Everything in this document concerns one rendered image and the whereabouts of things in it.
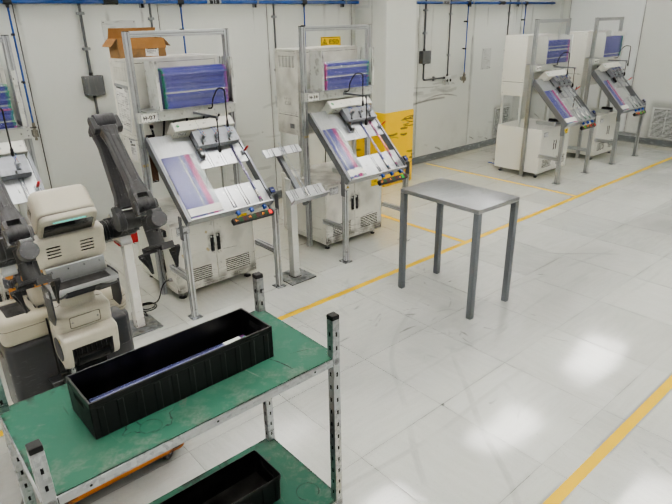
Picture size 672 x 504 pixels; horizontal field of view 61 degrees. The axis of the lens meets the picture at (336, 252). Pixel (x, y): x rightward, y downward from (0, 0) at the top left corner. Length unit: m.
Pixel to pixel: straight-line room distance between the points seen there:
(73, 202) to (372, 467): 1.75
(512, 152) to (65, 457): 6.98
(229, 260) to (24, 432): 2.99
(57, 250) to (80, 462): 1.01
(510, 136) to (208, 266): 4.76
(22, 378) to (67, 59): 3.32
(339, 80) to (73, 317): 3.30
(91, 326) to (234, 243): 2.16
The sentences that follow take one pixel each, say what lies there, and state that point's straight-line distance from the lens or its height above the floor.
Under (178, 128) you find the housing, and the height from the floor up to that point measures 1.25.
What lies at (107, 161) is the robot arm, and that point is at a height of 1.46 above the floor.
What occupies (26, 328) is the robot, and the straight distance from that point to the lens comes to 2.77.
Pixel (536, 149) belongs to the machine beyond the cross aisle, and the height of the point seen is 0.37.
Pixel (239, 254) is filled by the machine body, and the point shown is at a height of 0.23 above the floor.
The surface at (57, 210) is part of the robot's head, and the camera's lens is 2.30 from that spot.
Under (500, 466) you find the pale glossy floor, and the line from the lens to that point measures 2.94.
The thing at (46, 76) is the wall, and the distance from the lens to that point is 5.51.
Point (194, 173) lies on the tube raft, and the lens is 4.14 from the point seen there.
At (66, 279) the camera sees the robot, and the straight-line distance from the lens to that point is 2.42.
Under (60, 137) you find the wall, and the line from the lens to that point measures 5.57.
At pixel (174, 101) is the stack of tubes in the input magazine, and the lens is 4.24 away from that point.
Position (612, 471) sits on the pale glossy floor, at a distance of 3.08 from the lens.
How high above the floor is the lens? 1.95
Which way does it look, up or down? 22 degrees down
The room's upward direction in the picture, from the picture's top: 1 degrees counter-clockwise
